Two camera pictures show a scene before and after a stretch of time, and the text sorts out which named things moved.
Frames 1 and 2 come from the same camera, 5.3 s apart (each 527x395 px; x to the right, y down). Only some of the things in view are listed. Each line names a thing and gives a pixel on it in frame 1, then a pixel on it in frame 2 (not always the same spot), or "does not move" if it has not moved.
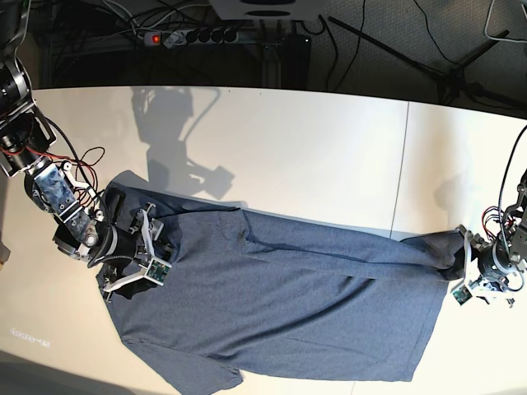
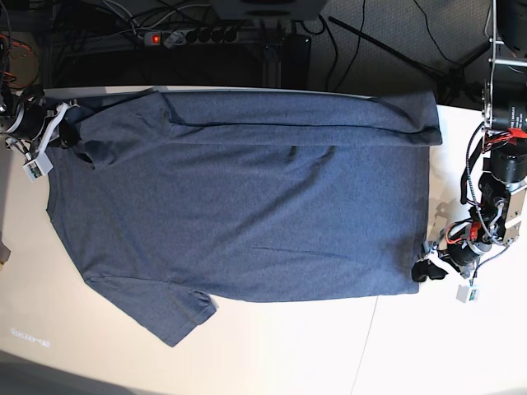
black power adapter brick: (296, 60) does not move
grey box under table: (266, 9) does not move
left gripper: (126, 249) → (30, 123)
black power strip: (173, 38) does not move
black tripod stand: (455, 86) does not move
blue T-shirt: (254, 292) → (187, 198)
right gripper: (487, 264) → (465, 243)
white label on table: (16, 332) does not move
